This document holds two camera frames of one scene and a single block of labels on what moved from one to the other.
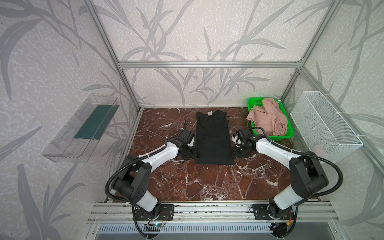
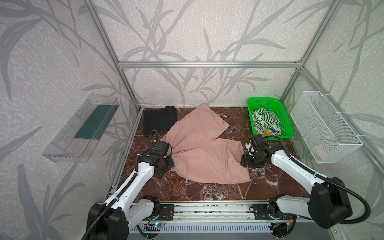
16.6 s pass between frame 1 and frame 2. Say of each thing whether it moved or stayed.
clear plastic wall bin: stayed
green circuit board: stayed
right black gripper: moved
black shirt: moved
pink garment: moved
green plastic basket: stayed
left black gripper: moved
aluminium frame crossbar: stayed
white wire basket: stayed
